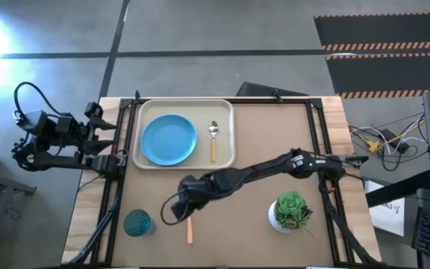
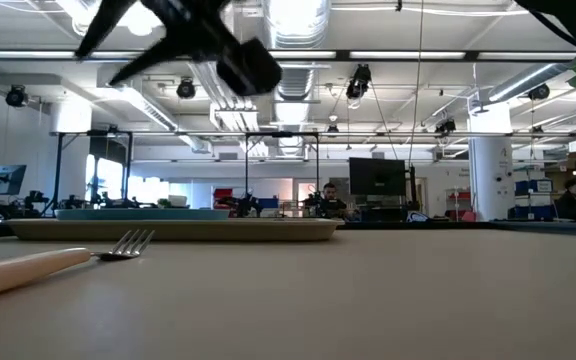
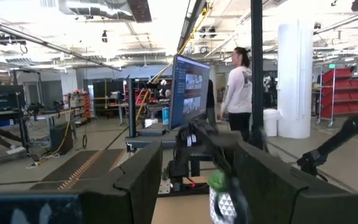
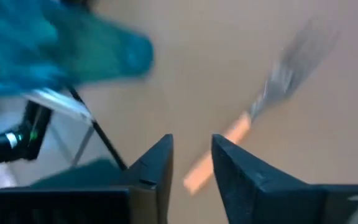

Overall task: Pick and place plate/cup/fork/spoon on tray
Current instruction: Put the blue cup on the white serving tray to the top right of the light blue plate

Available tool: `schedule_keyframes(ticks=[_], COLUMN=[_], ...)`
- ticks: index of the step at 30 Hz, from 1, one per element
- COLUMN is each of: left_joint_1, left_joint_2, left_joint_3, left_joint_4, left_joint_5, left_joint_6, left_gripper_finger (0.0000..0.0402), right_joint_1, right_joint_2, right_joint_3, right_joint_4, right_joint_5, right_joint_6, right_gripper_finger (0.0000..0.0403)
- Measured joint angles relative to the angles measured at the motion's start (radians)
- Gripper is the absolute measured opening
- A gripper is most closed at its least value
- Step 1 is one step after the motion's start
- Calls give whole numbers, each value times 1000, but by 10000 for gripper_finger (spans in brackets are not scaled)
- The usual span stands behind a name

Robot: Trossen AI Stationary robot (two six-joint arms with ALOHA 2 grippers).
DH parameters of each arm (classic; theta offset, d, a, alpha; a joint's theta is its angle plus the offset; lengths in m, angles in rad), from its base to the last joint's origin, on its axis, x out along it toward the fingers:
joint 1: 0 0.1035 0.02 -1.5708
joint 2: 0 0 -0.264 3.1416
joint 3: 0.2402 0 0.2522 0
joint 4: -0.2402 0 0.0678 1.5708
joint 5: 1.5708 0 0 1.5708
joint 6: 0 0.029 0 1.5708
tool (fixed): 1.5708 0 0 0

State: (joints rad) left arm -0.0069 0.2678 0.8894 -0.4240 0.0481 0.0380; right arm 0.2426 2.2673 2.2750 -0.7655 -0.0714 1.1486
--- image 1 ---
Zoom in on black flat case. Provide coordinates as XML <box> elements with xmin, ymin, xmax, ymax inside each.
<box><xmin>234</xmin><ymin>81</ymin><xmax>310</xmax><ymax>98</ymax></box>

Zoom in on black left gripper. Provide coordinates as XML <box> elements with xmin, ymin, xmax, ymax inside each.
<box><xmin>54</xmin><ymin>113</ymin><xmax>118</xmax><ymax>156</ymax></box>

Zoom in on spoon with orange handle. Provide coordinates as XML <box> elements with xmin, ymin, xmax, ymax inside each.
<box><xmin>208</xmin><ymin>120</ymin><xmax>220</xmax><ymax>164</ymax></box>

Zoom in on black aluminium table frame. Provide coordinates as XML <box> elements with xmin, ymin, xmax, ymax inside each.
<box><xmin>67</xmin><ymin>89</ymin><xmax>382</xmax><ymax>268</ymax></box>

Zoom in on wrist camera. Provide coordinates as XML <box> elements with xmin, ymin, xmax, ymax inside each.
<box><xmin>170</xmin><ymin>197</ymin><xmax>194</xmax><ymax>223</ymax></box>
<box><xmin>84</xmin><ymin>101</ymin><xmax>105</xmax><ymax>119</ymax></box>

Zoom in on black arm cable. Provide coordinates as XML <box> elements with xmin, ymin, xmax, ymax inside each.
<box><xmin>13</xmin><ymin>81</ymin><xmax>65</xmax><ymax>117</ymax></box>
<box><xmin>160</xmin><ymin>191</ymin><xmax>187</xmax><ymax>226</ymax></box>

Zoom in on black mat with orange stripes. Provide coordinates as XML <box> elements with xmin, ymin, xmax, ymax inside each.
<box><xmin>313</xmin><ymin>12</ymin><xmax>430</xmax><ymax>52</ymax></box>
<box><xmin>324</xmin><ymin>52</ymin><xmax>430</xmax><ymax>99</ymax></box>

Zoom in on teal ribbed cup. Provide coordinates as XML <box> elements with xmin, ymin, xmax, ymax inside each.
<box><xmin>122</xmin><ymin>208</ymin><xmax>157</xmax><ymax>238</ymax></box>

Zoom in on blue plate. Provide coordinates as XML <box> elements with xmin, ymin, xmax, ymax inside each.
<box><xmin>140</xmin><ymin>114</ymin><xmax>198</xmax><ymax>167</ymax></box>

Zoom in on beige plastic tray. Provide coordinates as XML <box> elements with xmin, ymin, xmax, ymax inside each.
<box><xmin>131</xmin><ymin>98</ymin><xmax>236</xmax><ymax>170</ymax></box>

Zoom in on fork with orange handle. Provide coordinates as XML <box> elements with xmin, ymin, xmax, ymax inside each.
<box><xmin>186</xmin><ymin>215</ymin><xmax>194</xmax><ymax>245</ymax></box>

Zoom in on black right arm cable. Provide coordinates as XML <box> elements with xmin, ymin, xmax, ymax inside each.
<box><xmin>160</xmin><ymin>191</ymin><xmax>187</xmax><ymax>226</ymax></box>

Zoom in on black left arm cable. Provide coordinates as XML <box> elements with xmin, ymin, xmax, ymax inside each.
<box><xmin>13</xmin><ymin>81</ymin><xmax>65</xmax><ymax>117</ymax></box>

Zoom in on succulent in white pot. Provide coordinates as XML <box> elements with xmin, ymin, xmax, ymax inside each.
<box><xmin>267</xmin><ymin>190</ymin><xmax>314</xmax><ymax>235</ymax></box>

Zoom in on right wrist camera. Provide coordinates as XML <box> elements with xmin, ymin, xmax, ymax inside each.
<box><xmin>170</xmin><ymin>197</ymin><xmax>194</xmax><ymax>223</ymax></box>

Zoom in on tangled floor cables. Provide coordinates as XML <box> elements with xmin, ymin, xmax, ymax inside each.
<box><xmin>347</xmin><ymin>114</ymin><xmax>427</xmax><ymax>173</ymax></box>

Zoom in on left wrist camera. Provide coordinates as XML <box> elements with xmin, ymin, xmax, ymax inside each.
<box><xmin>84</xmin><ymin>101</ymin><xmax>105</xmax><ymax>119</ymax></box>

